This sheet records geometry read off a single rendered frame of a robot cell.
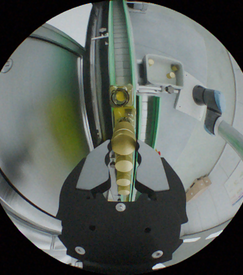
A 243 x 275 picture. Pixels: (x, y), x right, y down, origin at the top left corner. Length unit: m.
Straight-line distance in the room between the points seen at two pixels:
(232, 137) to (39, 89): 0.60
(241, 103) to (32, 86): 3.87
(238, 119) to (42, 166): 3.85
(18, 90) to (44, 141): 0.10
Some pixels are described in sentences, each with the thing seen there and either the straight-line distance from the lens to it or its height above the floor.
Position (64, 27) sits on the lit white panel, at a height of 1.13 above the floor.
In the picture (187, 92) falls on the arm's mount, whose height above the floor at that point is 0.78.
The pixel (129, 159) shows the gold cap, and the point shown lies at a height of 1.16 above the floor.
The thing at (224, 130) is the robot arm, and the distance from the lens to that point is 0.51.
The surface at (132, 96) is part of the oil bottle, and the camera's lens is 0.19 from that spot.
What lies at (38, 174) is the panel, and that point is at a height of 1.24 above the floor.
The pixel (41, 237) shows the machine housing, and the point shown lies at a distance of 0.21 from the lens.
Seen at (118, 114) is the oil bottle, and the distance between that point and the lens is 0.19.
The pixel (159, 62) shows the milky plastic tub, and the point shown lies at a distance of 0.58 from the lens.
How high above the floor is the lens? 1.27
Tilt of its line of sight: 61 degrees down
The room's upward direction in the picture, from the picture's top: 175 degrees counter-clockwise
